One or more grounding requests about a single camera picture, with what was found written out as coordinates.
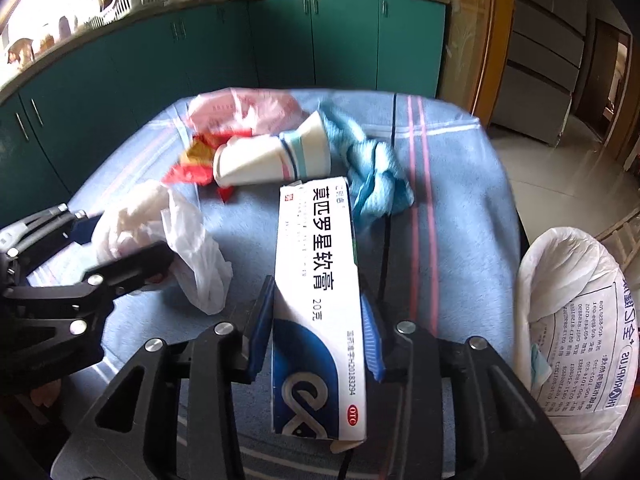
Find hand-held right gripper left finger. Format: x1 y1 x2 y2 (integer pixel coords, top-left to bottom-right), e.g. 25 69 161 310
52 275 275 480

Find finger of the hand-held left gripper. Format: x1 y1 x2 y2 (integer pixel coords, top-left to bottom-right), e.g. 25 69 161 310
10 241 175 361
0 204 106 272

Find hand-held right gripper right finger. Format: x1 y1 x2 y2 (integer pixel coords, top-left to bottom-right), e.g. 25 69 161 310
360 295 581 480

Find white plastic bag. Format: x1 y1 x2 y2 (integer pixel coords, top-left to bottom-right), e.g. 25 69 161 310
92 180 233 316

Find white blue medicine box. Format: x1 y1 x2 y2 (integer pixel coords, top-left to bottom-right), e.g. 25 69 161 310
270 176 368 453

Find white woven sack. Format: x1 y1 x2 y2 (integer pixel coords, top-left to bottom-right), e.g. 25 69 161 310
514 226 640 466

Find red yellow snack wrapper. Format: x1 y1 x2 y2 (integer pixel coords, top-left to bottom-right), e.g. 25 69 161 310
162 130 253 203

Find white paper cup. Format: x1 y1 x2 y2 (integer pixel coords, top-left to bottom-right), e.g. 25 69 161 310
213 132 301 187

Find teal base cabinets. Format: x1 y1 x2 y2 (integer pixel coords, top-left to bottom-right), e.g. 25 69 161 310
0 0 261 231
250 0 448 98

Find blue cloth rag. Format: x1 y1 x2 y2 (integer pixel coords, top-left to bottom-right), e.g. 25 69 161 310
317 101 416 218

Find blue striped blanket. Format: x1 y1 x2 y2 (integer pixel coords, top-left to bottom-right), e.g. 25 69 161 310
25 87 523 480

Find striped paper cup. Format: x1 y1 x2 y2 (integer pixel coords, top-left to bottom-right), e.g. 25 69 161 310
279 110 332 181

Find printed pink plastic bag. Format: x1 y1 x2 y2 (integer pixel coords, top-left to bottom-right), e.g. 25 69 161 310
186 87 306 137

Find white dish rack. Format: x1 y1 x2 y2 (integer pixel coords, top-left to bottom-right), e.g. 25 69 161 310
85 0 161 31

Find wooden framed glass door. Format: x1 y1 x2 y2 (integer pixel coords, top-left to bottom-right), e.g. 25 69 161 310
437 0 516 128

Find grey refrigerator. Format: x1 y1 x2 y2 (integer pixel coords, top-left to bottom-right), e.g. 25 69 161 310
490 0 601 148

